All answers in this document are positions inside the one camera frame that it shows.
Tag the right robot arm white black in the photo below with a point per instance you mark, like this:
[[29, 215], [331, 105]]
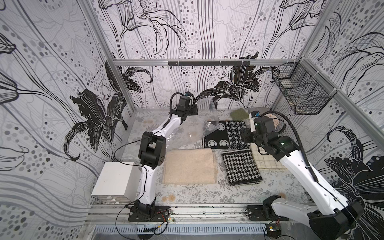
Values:
[[332, 215]]

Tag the black patterned cloth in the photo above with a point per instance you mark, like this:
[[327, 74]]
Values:
[[228, 136]]

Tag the black wall bar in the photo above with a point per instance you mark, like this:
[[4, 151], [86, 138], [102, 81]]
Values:
[[206, 63]]

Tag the white box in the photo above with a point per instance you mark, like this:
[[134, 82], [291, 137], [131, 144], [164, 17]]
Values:
[[117, 183]]

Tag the black white houndstooth scarf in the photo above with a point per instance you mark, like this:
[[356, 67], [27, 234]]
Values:
[[241, 168]]

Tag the green scarf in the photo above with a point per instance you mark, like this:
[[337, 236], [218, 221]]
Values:
[[239, 115]]

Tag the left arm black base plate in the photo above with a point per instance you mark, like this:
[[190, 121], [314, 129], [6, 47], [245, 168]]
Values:
[[157, 214]]

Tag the beige fluffy cloth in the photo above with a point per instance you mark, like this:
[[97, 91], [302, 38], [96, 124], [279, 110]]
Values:
[[190, 167]]

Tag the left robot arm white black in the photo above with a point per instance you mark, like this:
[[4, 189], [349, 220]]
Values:
[[152, 150]]

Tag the black wire basket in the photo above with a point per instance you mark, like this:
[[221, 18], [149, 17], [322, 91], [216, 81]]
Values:
[[302, 87]]

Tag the small green circuit board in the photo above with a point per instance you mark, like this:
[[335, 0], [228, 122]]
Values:
[[272, 231]]

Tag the pink round clock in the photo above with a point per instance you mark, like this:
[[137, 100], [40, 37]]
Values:
[[275, 119]]

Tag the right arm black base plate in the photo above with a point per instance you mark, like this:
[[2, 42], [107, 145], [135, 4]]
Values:
[[259, 213]]

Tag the clear plastic vacuum bag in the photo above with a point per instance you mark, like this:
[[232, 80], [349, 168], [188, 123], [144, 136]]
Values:
[[179, 133]]

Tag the cream checked scarf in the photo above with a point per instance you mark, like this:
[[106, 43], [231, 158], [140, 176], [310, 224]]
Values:
[[265, 162]]

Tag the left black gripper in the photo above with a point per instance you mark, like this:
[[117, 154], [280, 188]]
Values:
[[190, 109]]

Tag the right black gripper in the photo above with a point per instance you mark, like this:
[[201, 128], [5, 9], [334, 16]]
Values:
[[246, 135]]

